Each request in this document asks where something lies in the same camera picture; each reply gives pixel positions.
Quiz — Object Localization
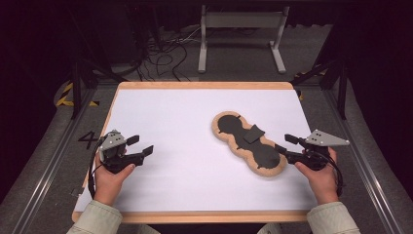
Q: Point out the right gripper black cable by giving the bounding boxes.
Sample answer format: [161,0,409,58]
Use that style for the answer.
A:
[324,151,346,198]

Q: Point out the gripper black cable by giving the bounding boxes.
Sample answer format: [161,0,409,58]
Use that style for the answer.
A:
[324,151,346,198]
[87,145,105,200]

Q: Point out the tan fleece pad black strap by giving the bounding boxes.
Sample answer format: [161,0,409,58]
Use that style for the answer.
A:
[210,110,288,178]

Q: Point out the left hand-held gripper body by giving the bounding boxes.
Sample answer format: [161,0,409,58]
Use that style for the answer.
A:
[97,129,146,175]

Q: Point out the bundle of floor cables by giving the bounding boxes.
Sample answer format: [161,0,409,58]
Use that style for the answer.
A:
[135,26,203,83]

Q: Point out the aluminium floor rail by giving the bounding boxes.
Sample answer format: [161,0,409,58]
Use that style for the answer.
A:
[323,87,406,234]
[12,87,99,234]

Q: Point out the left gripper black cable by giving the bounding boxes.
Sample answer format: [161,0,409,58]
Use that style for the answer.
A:
[87,145,105,200]

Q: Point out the grey metal stand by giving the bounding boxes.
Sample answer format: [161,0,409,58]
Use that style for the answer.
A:
[197,4,291,75]

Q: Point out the person's left hand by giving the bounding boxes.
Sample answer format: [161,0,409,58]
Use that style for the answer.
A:
[94,148,137,207]

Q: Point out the person's right hand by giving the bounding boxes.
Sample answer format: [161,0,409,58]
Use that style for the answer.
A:
[293,146,341,206]

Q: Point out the black metal stand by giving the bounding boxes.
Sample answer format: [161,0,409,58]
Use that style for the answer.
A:
[291,19,351,121]
[65,6,130,120]

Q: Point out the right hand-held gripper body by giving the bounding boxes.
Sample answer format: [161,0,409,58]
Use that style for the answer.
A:
[285,129,352,172]

